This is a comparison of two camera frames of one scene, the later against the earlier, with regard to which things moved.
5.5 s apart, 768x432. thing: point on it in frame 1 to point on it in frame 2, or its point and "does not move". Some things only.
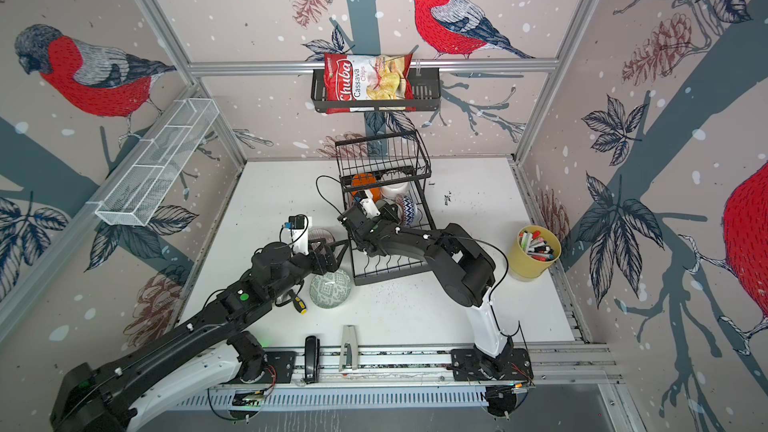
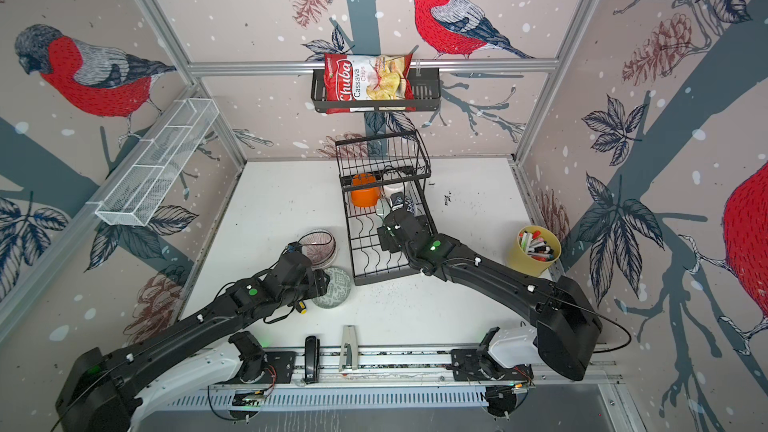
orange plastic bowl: x=365 y=179 does not move
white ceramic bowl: x=390 y=192 does not move
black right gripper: x=388 y=214 to x=385 y=241
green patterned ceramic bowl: x=330 y=290 does not move
